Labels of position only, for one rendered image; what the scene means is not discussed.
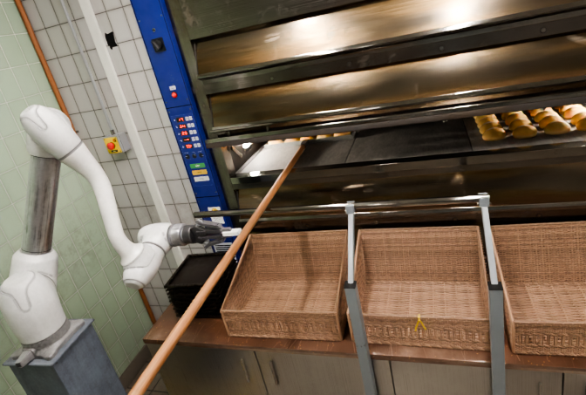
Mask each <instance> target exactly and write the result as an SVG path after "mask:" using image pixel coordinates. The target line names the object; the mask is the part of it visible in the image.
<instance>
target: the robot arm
mask: <svg viewBox="0 0 586 395"><path fill-rule="evenodd" d="M20 122H21V124H22V126H23V128H24V130H25V131H26V149H27V151H28V153H29V154H30V155H31V158H30V167H29V176H28V185H27V194H26V202H25V211H24V227H23V236H22V245H21V248H20V249H19V250H18V251H17V252H16V253H15V254H14V255H13V256H12V259H11V265H10V274H9V278H7V279H6V280H5V281H4V282H3V284H2V285H1V287H0V310H1V312H2V314H3V317H4V319H5V321H6V323H7V324H8V325H9V327H10V329H11V330H12V332H13V333H14V335H15V336H16V337H17V339H18V340H19V342H20V343H21V346H20V347H19V348H18V349H17V350H16V351H14V352H13V353H12V354H11V356H10V357H11V358H12V360H17V361H16V363H15V365H16V367H18V368H23V367H24V366H25V365H27V364H28V363H29V362H30V361H31V360H33V359H44V360H46V361H49V360H52V359H53V358H55V357H56V355H57V353H58V352H59V350H60V349H61V348H62V347H63V346H64V345H65V344H66V343H67V342H68V340H69V339H70V338H71V337H72V336H73V335H74V334H75V333H76V332H77V331H78V330H79V329H80V328H81V327H82V326H84V325H85V321H84V319H79V320H68V318H67V317H66V315H65V313H64V311H63V308H62V305H61V303H60V300H59V297H58V293H57V283H58V281H57V278H58V253H57V252H56V251H55V250H54V249H53V248H52V247H51V245H52V237H53V229H54V221H55V214H56V206H57V198H58V183H59V175H60V167H61V162H62V163H64V164H65V165H67V166H68V167H70V168H71V169H73V170H74V171H76V172H77V173H79V174H81V175H82V176H83V177H85V178H86V179H87V180H88V182H89V183H90V184H91V186H92V189H93V191H94V193H95V196H96V199H97V202H98V205H99V210H100V213H101V216H102V219H103V222H104V225H105V228H106V232H107V235H108V238H109V240H110V243H111V244H112V246H113V247H114V249H115V250H116V251H117V253H118V254H119V256H120V258H121V261H120V264H121V265H122V266H123V270H124V272H123V282H124V284H125V285H126V286H127V287H128V288H130V289H141V288H143V287H146V286H147V285H148V284H149V283H150V282H151V281H152V280H153V278H154V277H155V275H156V274H157V272H158V270H159V269H160V266H161V264H162V262H163V259H164V257H165V255H166V253H167V252H168V251H169V250H170V249H171V248H172V247H177V246H187V245H188V244H195V243H200V244H203V245H204V246H205V247H204V249H207V248H208V247H210V246H214V245H216V244H220V243H223V242H224V241H225V240H226V238H231V237H233V235H239V234H240V233H241V231H242V229H241V228H231V227H227V228H224V227H223V226H222V225H221V223H219V222H214V221H204V220H202V219H201V218H199V219H198V220H197V221H196V222H195V223H196V224H194V225H187V224H186V223H180V224H171V223H165V222H163V223H154V224H150V225H147V226H145V227H143V228H141V229H140V231H139V233H138V236H137V239H138V243H132V242H130V241H129V240H128V239H127V238H126V235H125V233H124V231H123V228H122V225H121V221H120V218H119V212H118V209H117V205H116V201H115V198H114V194H113V190H112V186H111V183H110V181H109V179H108V177H107V176H106V173H105V171H104V170H103V168H102V167H101V166H100V164H99V163H98V162H97V161H96V160H95V159H94V157H93V156H92V154H91V153H90V151H89V150H88V149H87V147H86V146H85V144H84V142H83V141H82V140H81V139H80V138H79V137H78V135H77V134H76V133H75V132H74V131H73V129H72V124H71V121H70V120H69V118H68V117H67V116H66V115H65V114H64V113H63V112H61V111H59V110H58V109H55V108H50V107H45V106H41V105H32V106H29V107H27V108H26V109H25V110H23V111H22V113H21V114H20ZM204 227H206V228H204ZM208 239H215V240H213V241H210V242H205V241H206V240H208Z"/></svg>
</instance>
